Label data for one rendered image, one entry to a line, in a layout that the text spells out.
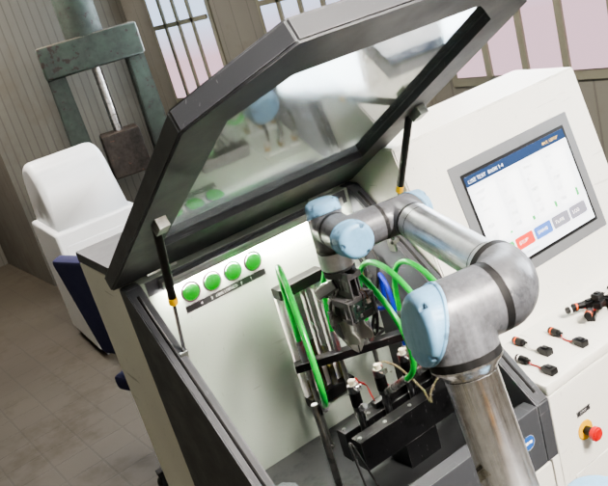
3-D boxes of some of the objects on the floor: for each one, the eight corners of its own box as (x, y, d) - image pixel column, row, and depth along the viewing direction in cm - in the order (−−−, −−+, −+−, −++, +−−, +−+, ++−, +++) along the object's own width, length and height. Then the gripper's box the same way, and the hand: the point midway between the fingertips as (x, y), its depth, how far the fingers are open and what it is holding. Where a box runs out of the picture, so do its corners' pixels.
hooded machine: (70, 336, 573) (0, 166, 530) (143, 299, 602) (82, 136, 559) (108, 361, 511) (31, 172, 468) (187, 319, 540) (122, 138, 497)
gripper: (336, 280, 160) (361, 368, 167) (369, 262, 165) (392, 349, 171) (313, 273, 168) (338, 358, 174) (345, 256, 172) (369, 339, 179)
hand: (355, 345), depth 175 cm, fingers closed
